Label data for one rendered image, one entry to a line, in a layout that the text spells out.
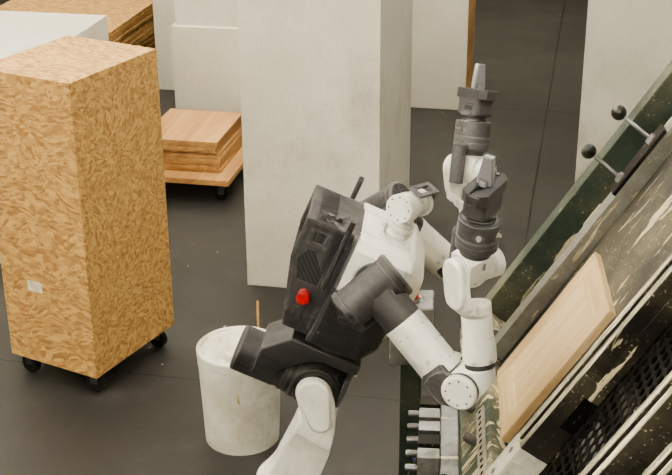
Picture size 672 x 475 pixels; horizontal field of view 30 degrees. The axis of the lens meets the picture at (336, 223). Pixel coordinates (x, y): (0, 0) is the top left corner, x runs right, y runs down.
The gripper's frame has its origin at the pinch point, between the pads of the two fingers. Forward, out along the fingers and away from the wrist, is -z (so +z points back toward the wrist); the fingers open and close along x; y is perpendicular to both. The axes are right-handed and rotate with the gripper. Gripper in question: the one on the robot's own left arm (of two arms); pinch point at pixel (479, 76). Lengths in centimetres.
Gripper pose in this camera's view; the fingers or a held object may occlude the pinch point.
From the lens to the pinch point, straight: 310.7
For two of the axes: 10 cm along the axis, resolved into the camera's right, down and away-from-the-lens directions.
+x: 4.8, 1.7, -8.6
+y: -8.7, -0.2, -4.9
